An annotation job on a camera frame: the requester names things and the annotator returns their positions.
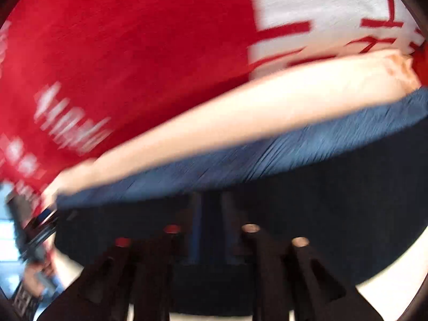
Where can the cream cloth mat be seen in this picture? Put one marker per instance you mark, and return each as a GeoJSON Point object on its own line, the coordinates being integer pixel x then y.
{"type": "Point", "coordinates": [267, 93]}

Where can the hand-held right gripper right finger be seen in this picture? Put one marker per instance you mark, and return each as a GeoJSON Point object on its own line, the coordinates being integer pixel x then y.
{"type": "Point", "coordinates": [230, 234]}

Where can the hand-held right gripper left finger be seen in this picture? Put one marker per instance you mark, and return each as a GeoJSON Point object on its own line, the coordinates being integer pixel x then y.
{"type": "Point", "coordinates": [195, 234]}

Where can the red printed blanket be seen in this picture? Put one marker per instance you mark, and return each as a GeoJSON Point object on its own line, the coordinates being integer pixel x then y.
{"type": "Point", "coordinates": [133, 57]}

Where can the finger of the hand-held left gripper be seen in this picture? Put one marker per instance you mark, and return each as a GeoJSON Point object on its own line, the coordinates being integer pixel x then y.
{"type": "Point", "coordinates": [43, 224]}

